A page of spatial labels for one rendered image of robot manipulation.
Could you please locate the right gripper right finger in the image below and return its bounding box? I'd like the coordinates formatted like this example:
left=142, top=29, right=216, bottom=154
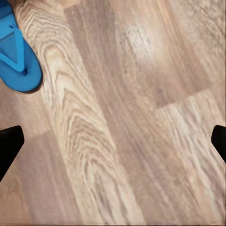
left=211, top=125, right=226, bottom=163

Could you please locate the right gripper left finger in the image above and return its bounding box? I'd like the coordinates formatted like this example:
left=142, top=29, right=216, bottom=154
left=0, top=125, right=24, bottom=182

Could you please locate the sandal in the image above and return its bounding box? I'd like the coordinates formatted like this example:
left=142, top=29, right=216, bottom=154
left=0, top=0, right=43, bottom=92

